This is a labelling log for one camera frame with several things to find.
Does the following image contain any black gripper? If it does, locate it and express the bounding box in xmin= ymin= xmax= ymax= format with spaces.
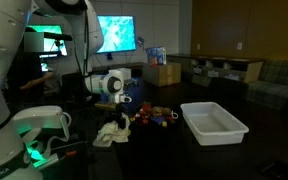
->
xmin=112 ymin=101 xmax=132 ymax=130

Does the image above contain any white terry towel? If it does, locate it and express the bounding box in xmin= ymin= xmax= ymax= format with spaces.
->
xmin=92 ymin=113 xmax=132 ymax=148

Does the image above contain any blue toy piece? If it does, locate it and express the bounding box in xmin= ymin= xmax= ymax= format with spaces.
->
xmin=150 ymin=116 xmax=167 ymax=126

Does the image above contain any white plastic container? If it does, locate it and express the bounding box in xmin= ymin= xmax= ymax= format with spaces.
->
xmin=179 ymin=101 xmax=250 ymax=147

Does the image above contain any cardboard box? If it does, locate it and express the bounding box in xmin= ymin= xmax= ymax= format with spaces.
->
xmin=143 ymin=62 xmax=182 ymax=88

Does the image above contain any blue printed box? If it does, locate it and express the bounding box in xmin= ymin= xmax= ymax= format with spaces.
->
xmin=146 ymin=46 xmax=168 ymax=67

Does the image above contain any white VR headset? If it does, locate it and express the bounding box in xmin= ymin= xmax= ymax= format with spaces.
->
xmin=12 ymin=105 xmax=72 ymax=160

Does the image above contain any person in dark clothes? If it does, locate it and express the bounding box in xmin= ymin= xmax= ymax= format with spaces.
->
xmin=7 ymin=31 xmax=55 ymax=111

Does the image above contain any green plaid sofa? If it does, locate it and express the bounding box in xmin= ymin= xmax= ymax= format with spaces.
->
xmin=245 ymin=59 xmax=288 ymax=111

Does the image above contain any orange handled screwdriver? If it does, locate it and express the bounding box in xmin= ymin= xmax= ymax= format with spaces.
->
xmin=37 ymin=149 xmax=79 ymax=168

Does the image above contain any large wall monitor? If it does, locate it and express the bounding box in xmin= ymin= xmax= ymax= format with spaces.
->
xmin=96 ymin=14 xmax=138 ymax=54

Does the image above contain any small wall monitor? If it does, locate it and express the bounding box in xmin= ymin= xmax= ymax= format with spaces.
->
xmin=25 ymin=24 xmax=68 ymax=58

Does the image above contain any black stereo camera bar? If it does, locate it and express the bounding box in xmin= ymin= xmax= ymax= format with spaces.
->
xmin=43 ymin=31 xmax=73 ymax=51

